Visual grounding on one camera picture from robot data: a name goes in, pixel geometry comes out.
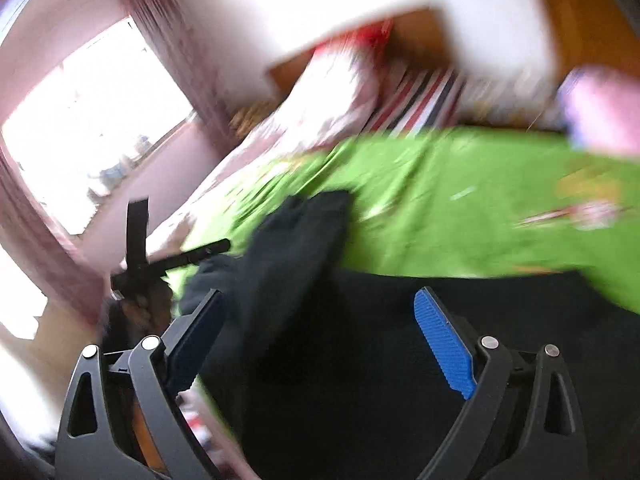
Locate plaid bed sheet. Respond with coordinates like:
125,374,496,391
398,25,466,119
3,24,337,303
362,68,466,138

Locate small wooden headboard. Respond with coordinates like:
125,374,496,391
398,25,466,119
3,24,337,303
265,6,454,96

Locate red patterned curtain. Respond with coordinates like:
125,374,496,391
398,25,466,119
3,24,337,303
120,0,236,158

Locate red floral pillow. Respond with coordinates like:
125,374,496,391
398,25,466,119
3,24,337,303
314,18,394,68

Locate green bed cloth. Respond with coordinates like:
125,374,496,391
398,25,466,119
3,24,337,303
184,128,639,310

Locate large wooden headboard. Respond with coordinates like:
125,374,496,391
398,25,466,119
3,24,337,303
542,0,639,79

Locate black pants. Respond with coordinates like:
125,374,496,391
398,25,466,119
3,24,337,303
179,191,639,479

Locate folded pink quilt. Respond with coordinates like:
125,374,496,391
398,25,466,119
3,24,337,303
556,66,639,159

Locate pink white floral quilt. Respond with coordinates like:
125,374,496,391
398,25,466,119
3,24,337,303
146,42,380,260

